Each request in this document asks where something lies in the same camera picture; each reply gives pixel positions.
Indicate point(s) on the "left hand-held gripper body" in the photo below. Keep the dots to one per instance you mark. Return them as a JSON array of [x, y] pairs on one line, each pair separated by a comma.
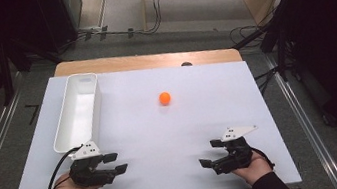
[[89, 173]]

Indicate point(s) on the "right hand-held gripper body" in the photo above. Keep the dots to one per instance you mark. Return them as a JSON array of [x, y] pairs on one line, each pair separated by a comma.
[[238, 156]]

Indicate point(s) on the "white plastic bin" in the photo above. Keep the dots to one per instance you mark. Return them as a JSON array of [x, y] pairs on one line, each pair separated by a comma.
[[78, 114]]

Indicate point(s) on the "orange ball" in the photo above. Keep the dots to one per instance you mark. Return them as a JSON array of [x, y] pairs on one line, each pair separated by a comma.
[[164, 98]]

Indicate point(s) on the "person's right hand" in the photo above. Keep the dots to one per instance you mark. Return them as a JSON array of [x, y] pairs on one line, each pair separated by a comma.
[[255, 169]]

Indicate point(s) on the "person's left hand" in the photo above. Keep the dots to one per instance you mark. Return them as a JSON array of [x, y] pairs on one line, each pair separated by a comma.
[[69, 188]]

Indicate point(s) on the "white board mat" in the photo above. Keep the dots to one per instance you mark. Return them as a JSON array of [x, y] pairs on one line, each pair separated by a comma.
[[169, 135]]

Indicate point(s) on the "wooden table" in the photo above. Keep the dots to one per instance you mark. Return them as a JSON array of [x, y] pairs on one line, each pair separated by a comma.
[[138, 61]]

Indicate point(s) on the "black tripod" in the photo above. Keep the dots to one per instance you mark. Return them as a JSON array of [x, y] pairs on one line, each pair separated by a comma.
[[271, 49]]

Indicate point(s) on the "power strip with plugs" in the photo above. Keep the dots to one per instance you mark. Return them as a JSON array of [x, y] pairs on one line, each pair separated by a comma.
[[94, 32]]

